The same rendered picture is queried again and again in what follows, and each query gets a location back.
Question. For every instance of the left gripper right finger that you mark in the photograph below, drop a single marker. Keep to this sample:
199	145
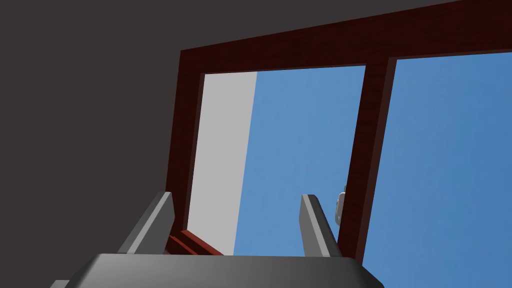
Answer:
314	230

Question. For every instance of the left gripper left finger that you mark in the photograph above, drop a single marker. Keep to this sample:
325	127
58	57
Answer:
150	228

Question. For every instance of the dark red wooden window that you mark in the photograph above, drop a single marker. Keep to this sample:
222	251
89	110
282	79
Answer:
370	120

